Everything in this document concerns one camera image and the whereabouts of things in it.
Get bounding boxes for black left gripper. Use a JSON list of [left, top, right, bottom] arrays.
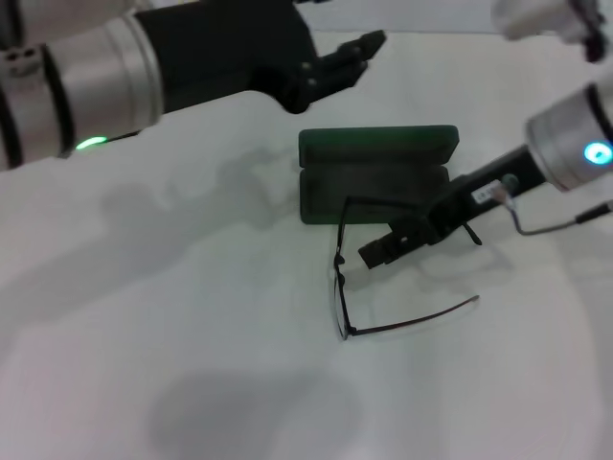
[[133, 0, 387, 115]]

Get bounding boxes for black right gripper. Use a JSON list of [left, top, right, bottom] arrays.
[[357, 145, 548, 270]]

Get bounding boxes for black glasses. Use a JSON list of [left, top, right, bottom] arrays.
[[331, 195, 483, 342]]

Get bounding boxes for green glasses case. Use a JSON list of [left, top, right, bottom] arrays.
[[297, 124, 460, 226]]

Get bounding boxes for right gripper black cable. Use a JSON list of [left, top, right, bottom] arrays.
[[497, 174, 613, 237]]

